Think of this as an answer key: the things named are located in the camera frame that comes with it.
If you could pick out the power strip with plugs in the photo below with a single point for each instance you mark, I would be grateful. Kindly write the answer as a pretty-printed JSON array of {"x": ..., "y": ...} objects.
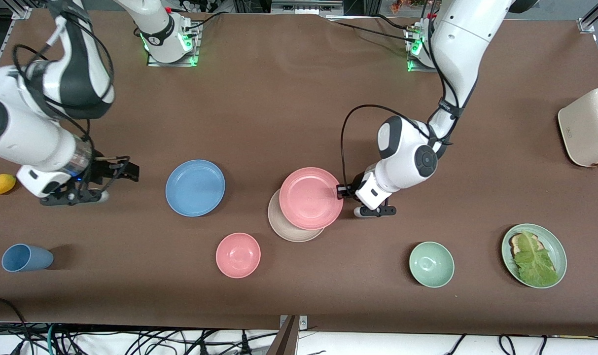
[{"x": 200, "y": 5}]

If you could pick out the small metal table bracket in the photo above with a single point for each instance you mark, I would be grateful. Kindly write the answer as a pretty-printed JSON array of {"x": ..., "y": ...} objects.
[{"x": 303, "y": 323}]

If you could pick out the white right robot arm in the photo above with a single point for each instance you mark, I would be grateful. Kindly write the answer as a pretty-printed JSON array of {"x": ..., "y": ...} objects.
[{"x": 13, "y": 133}]

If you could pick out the orange flower decoration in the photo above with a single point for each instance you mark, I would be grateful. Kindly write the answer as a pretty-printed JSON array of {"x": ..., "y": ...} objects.
[{"x": 402, "y": 6}]

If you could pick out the fabric table cover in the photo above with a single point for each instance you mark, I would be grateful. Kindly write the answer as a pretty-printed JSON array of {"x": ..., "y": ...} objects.
[{"x": 328, "y": 123}]

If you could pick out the small pink bowl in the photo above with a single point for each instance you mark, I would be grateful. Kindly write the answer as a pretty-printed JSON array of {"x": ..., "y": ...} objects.
[{"x": 238, "y": 255}]

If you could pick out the aluminium corner bracket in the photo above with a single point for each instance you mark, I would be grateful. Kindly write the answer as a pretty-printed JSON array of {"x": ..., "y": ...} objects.
[{"x": 22, "y": 13}]

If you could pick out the dark slanted beam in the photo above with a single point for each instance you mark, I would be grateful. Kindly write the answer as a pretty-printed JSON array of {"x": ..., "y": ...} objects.
[{"x": 284, "y": 342}]

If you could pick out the green lettuce leaf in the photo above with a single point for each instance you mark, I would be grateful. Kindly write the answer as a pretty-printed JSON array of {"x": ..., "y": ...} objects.
[{"x": 535, "y": 261}]

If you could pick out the yellow lemon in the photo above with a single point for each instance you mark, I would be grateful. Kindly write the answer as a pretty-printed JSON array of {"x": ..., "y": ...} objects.
[{"x": 0, "y": 184}]

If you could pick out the green plate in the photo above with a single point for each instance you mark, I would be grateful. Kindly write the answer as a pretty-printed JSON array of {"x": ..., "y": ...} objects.
[{"x": 556, "y": 246}]

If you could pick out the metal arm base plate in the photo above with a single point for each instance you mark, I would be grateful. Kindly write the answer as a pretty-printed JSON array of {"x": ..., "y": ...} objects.
[
  {"x": 422, "y": 70},
  {"x": 173, "y": 64}
]

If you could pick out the toasted bread slice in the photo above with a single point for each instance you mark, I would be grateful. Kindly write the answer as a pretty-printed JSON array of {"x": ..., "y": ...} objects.
[{"x": 514, "y": 241}]

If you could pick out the beige toaster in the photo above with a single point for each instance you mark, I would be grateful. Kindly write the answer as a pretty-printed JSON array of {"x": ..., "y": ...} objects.
[{"x": 584, "y": 133}]

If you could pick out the blue cup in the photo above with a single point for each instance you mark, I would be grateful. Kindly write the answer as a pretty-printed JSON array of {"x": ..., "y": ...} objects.
[{"x": 25, "y": 258}]

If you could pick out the small green bowl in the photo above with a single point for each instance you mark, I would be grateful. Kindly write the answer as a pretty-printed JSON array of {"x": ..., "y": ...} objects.
[{"x": 432, "y": 265}]

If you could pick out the pink shallow plate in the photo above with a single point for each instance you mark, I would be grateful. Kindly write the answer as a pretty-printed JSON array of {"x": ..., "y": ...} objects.
[{"x": 311, "y": 197}]

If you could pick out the blue shallow plate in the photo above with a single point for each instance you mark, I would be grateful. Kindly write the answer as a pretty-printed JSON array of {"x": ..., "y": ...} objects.
[{"x": 195, "y": 187}]

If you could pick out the grey metal frame fixture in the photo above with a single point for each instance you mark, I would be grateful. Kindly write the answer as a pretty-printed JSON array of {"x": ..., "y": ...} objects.
[{"x": 306, "y": 7}]

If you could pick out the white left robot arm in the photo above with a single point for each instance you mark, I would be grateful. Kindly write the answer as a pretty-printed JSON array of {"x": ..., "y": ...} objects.
[{"x": 466, "y": 39}]

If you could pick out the beige shallow plate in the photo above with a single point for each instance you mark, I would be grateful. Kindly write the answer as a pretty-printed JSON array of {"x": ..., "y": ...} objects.
[{"x": 279, "y": 224}]

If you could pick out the aluminium frame profile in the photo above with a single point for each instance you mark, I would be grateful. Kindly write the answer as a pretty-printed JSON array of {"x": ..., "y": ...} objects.
[{"x": 592, "y": 17}]

